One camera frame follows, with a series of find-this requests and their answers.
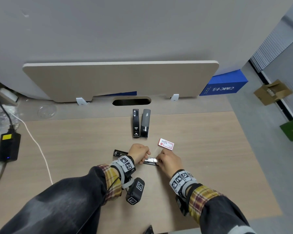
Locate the clear plastic lid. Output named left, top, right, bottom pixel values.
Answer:
left=37, top=104, right=57, bottom=119

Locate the grey window blind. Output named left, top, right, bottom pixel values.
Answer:
left=250, top=20, right=293, bottom=73

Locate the white marker wristband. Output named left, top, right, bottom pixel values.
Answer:
left=169, top=169, right=198, bottom=197
left=109, top=155, right=136, bottom=191

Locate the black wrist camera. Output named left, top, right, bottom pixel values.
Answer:
left=175, top=194, right=190, bottom=217
left=126, top=177, right=145, bottom=206

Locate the beige tray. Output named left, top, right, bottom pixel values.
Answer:
left=0, top=81, right=19, bottom=107

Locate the person's left hand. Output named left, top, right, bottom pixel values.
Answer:
left=128, top=144, right=151, bottom=165

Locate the brown cardboard box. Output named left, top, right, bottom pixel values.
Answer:
left=253, top=79, right=293, bottom=106

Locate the black grey stapler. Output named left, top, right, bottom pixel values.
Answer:
left=140, top=109, right=151, bottom=138

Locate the person's right forearm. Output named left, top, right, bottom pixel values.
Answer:
left=188, top=185, right=257, bottom=234

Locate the silver stapler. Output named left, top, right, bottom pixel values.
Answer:
left=143, top=157, right=160, bottom=166

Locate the black power adapter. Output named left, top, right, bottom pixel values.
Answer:
left=0, top=132, right=21, bottom=163

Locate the black stapler part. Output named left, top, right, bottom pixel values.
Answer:
left=113, top=150, right=129, bottom=159

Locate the black power cable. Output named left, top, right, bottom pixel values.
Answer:
left=0, top=88, right=16, bottom=133

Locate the white cable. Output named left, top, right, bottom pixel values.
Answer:
left=0, top=94, right=54, bottom=185

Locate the black stapler with window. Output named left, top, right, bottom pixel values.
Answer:
left=132, top=109, right=140, bottom=139

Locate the clear plastic bag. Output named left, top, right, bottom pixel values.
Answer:
left=0, top=104, right=20, bottom=137

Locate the beige desk divider panel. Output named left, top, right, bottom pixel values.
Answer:
left=22, top=60, right=220, bottom=103

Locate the red white staple box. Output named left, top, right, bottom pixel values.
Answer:
left=157, top=138, right=175, bottom=151

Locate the blue cardboard box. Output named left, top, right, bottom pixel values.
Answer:
left=199, top=69, right=249, bottom=97

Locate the person's left forearm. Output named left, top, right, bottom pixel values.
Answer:
left=0, top=164, right=124, bottom=234

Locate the person's right hand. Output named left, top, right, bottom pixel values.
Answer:
left=156, top=149, right=184, bottom=179

